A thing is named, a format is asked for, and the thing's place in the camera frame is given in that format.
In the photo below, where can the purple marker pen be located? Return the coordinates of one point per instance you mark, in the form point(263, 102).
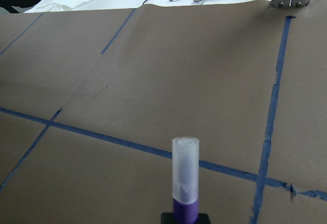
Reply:
point(185, 179)

